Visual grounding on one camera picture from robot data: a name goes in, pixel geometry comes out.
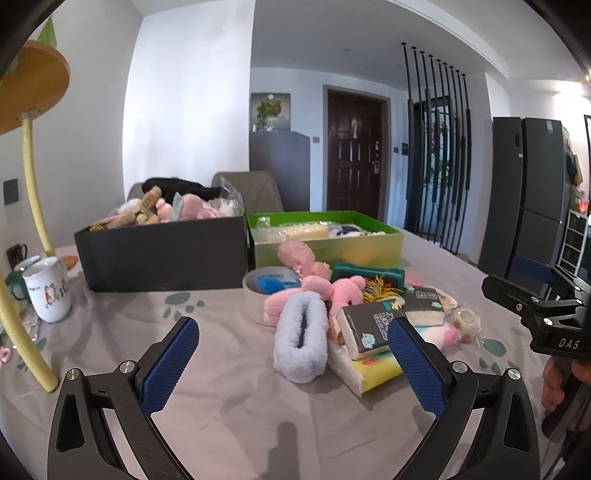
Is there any person's right hand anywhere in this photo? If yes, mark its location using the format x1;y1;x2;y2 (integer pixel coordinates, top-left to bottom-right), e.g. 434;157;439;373
541;358;565;412

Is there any colourful rubber band bundle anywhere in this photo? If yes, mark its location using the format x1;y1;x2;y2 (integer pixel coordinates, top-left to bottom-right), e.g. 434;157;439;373
363;277;404;304

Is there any black storage box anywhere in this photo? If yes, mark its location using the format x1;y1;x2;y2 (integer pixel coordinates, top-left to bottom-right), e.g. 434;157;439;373
74;217;249;293

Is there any pink flower plush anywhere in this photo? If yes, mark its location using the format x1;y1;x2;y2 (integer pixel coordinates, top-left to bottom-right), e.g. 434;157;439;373
277;238;332;280

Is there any framed plant picture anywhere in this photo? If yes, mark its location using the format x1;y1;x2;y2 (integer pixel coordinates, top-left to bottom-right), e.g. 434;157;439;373
250;93;291;133

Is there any beige chair right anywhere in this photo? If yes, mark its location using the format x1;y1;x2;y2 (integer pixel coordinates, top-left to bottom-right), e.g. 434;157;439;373
211;170;284;214

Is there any wooden stool with yellow legs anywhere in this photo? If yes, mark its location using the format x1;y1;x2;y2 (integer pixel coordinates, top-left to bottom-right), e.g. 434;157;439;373
1;40;70;393

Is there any black pouch bag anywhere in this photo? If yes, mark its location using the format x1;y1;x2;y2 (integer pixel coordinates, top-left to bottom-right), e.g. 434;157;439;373
141;177;221;203

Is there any green storage box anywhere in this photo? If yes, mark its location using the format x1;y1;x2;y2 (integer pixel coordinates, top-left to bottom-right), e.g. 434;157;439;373
247;211;404;268

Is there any dark brown door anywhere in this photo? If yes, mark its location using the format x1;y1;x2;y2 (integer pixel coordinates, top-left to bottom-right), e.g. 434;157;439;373
327;90;383;219

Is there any light blue fluffy slipper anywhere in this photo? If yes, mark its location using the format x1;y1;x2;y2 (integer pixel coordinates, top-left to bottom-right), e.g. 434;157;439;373
273;291;329;384

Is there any white printed mug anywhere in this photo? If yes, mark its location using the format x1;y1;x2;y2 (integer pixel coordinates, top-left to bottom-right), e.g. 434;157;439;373
23;256;72;324

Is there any beige chair left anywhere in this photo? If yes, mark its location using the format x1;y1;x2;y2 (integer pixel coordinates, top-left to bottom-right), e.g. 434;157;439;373
126;182;144;200

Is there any yellow blue tissue pack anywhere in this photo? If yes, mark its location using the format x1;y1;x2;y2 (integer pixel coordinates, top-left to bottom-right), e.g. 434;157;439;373
328;340;403;397

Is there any grey cabinet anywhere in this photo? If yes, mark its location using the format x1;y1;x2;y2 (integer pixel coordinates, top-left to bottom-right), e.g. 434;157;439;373
249;131;311;212

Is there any pink plush elephant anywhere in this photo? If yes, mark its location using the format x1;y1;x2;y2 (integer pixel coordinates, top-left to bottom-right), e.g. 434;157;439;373
263;275;366;326

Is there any black slat room divider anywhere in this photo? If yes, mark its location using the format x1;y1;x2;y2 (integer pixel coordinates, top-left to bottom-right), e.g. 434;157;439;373
402;43;473;254

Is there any dark grey refrigerator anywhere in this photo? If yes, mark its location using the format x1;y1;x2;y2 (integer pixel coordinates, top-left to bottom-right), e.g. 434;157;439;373
478;117;571;286

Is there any beige chair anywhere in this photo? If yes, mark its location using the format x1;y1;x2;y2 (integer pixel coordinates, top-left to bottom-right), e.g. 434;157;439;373
126;182;144;200
211;170;284;214

